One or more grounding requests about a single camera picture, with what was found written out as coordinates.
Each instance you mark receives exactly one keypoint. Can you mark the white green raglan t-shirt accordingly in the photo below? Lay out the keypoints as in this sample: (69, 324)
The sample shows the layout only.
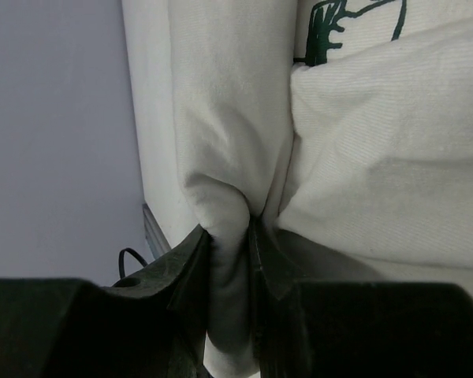
(345, 125)

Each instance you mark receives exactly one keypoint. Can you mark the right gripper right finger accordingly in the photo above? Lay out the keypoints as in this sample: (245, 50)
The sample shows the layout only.
(323, 325)

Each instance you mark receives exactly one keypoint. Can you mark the aluminium rail frame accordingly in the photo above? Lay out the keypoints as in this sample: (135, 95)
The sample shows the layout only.
(154, 235)

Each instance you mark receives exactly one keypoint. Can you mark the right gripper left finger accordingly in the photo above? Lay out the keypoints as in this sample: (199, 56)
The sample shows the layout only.
(150, 324)

